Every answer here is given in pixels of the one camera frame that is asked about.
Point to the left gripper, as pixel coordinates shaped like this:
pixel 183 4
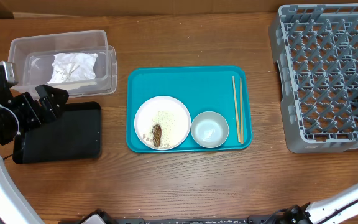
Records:
pixel 53 109

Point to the grey dishwasher rack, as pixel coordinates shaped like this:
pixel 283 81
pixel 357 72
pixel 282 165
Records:
pixel 315 47

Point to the brown food scrap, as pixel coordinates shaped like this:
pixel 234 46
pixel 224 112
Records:
pixel 156 135

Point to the white napkin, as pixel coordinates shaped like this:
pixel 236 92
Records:
pixel 73 67

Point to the grey bowl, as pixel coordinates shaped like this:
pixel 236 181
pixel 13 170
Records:
pixel 209 129

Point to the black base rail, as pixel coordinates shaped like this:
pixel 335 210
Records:
pixel 253 219

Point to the clear plastic bin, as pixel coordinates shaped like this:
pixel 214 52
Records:
pixel 33 58

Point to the teal serving tray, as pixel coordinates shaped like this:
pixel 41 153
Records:
pixel 200 89

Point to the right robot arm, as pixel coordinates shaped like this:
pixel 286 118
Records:
pixel 334 210

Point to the brown cardboard backdrop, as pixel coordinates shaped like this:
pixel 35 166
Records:
pixel 144 7

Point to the large white plate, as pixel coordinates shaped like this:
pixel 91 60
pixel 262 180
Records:
pixel 171 114

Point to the black plastic tray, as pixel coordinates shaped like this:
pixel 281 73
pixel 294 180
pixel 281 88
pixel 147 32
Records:
pixel 75 135

